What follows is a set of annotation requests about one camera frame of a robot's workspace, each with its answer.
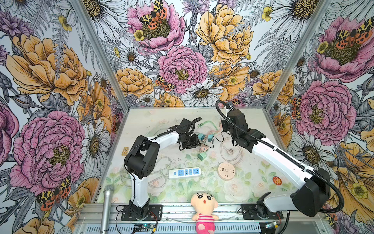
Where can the silver microphone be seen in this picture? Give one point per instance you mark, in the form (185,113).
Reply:
(107,194)

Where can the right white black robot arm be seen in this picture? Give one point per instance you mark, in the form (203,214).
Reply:
(315,192)

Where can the white blue power strip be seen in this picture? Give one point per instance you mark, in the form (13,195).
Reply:
(184,173)

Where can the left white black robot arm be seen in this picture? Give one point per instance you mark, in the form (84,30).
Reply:
(141,159)

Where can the teal charger plug light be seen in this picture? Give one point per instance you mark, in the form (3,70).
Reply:
(210,137)

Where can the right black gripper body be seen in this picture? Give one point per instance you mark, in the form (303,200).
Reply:
(226,127)

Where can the green circuit board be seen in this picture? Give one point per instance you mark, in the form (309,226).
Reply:
(143,227)

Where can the green charger plug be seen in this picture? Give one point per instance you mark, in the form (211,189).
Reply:
(202,156)

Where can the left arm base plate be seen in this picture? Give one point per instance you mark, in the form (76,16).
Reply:
(151,212)

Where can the plush doll pink dress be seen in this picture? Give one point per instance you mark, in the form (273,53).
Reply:
(204,205)

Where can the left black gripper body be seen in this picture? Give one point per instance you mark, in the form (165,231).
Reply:
(189,141)

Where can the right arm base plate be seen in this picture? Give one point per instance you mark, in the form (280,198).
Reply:
(252,211)

